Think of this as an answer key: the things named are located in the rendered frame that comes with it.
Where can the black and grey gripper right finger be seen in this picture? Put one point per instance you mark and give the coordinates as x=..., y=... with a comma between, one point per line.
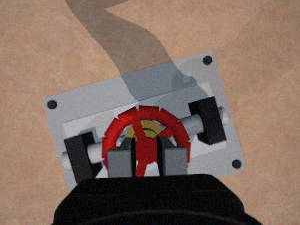
x=171, y=159

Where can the grey flat mounting plate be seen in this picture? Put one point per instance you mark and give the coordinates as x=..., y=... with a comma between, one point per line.
x=141, y=85

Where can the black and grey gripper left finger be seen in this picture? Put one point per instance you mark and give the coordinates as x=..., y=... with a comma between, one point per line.
x=121, y=162

